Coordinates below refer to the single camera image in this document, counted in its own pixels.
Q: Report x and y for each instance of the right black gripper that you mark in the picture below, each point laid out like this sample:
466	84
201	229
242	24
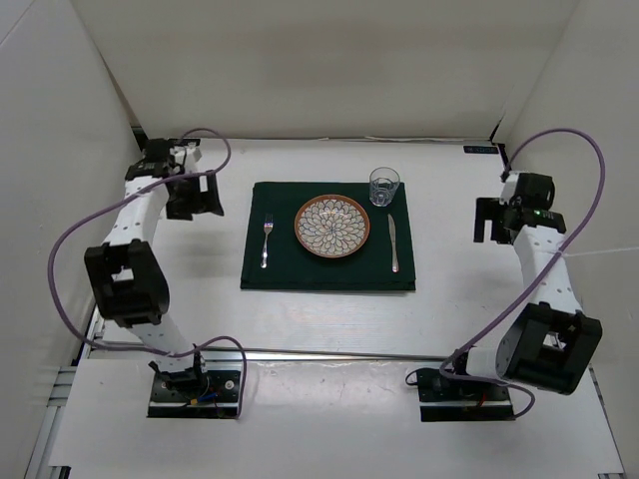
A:
489	209

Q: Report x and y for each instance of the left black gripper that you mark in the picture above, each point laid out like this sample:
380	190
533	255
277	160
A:
204	202

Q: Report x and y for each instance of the silver fork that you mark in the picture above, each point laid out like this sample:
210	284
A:
268	227

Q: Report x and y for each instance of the dark green cloth napkin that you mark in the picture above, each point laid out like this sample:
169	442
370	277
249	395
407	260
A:
291	267

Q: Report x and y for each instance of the silver knife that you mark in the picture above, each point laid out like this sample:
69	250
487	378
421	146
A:
392	236

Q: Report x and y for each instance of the clear drinking glass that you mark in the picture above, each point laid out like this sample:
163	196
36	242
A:
383	184

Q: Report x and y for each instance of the orange patterned plate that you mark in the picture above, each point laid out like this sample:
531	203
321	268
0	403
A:
332	226

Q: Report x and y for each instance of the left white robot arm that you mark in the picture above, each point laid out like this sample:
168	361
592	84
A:
126	278

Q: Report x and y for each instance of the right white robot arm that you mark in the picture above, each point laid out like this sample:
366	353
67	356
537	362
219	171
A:
551	341

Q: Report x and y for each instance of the white zip tie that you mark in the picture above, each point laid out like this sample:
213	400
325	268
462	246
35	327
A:
601	251

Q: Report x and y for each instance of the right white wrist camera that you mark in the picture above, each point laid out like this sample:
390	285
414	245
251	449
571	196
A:
509	187

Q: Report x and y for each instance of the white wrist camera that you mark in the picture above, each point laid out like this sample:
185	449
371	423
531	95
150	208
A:
185	159
509	187

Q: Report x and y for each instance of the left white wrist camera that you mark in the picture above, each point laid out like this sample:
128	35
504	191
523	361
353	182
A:
185	159

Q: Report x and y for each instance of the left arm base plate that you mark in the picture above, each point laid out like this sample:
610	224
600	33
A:
197	393

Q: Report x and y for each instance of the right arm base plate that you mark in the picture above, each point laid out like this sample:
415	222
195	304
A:
446	400

